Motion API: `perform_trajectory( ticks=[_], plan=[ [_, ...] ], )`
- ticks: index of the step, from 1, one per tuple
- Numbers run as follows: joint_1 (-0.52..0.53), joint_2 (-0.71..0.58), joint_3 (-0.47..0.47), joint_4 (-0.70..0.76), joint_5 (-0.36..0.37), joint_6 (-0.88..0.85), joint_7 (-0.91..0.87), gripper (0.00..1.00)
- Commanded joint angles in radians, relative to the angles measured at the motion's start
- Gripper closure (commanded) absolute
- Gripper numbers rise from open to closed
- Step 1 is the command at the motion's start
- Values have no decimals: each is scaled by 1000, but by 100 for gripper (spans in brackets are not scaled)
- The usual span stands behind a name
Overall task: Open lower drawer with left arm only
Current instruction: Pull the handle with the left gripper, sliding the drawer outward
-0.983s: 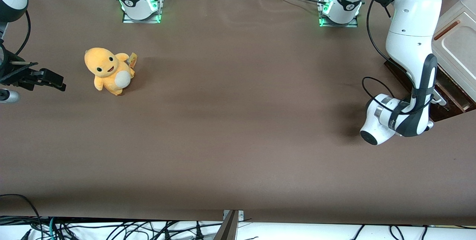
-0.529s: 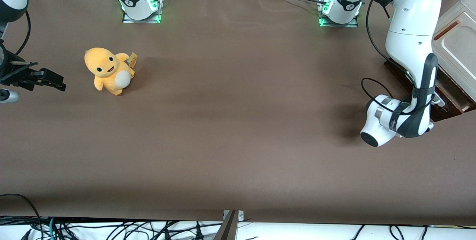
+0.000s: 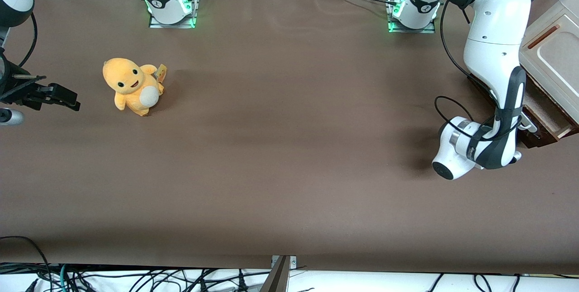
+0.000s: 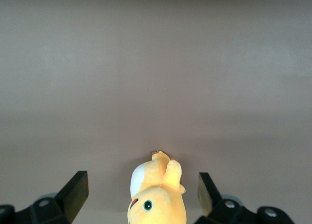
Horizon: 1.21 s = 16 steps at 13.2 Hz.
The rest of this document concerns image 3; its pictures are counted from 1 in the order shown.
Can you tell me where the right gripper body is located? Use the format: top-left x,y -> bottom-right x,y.
0,50 -> 13,103

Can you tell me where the yellow plush toy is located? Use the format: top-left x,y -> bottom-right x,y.
102,58 -> 167,117

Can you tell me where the brown table cover sheet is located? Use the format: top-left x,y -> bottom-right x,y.
0,0 -> 579,275

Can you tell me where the dark metal bar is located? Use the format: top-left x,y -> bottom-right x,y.
259,255 -> 298,292

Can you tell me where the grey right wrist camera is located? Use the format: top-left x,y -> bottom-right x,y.
0,109 -> 24,126

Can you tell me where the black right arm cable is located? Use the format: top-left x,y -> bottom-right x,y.
18,11 -> 38,68

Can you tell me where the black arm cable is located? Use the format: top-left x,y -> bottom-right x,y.
18,11 -> 38,68
434,0 -> 525,142

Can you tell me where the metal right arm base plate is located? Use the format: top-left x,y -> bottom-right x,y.
148,12 -> 197,29

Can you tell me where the black looped cable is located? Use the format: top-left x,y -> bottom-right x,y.
0,236 -> 51,292

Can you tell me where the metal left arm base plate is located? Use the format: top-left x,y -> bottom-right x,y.
388,19 -> 436,34

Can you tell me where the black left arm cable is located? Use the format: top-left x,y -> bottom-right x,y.
434,0 -> 525,142

